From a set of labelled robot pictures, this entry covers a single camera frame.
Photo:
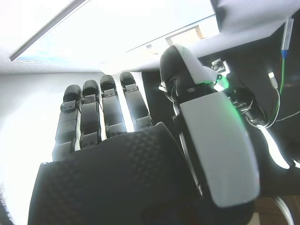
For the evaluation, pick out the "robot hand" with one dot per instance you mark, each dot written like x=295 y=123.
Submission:
x=122 y=178

